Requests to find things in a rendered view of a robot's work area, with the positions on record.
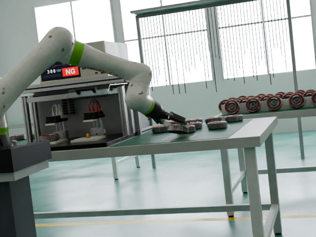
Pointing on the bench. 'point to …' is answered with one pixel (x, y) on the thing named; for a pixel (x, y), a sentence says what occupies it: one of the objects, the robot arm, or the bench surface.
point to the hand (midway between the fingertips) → (177, 125)
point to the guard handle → (85, 90)
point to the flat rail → (59, 97)
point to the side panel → (145, 124)
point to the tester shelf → (74, 84)
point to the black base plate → (114, 138)
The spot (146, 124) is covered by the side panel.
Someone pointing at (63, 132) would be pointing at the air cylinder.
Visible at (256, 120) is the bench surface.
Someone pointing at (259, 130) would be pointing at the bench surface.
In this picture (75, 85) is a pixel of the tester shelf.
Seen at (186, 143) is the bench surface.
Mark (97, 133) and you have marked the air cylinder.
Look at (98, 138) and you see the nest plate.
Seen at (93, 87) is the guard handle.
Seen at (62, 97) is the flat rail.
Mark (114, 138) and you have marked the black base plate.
